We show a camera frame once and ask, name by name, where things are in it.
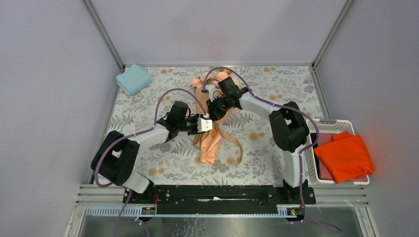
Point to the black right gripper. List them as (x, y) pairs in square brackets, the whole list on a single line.
[(211, 105)]

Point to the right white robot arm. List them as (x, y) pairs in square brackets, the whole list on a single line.
[(288, 125)]

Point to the floral patterned tablecloth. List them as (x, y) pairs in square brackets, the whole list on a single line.
[(177, 161)]

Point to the white plastic basket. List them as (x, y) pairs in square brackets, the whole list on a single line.
[(339, 157)]

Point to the light blue folded towel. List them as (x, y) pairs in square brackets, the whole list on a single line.
[(133, 80)]

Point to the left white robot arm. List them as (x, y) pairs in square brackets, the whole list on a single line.
[(117, 155)]

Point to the orange folded cloth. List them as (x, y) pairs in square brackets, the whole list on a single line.
[(345, 157)]

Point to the pile of fake flowers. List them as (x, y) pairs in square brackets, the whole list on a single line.
[(210, 78)]

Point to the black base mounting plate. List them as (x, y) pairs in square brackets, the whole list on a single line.
[(226, 199)]

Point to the peach wrapping paper sheet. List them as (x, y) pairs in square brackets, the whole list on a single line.
[(202, 97)]

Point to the pink cloth in basket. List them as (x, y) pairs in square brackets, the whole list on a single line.
[(322, 153)]

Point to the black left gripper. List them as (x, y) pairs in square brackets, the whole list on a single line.
[(195, 119)]

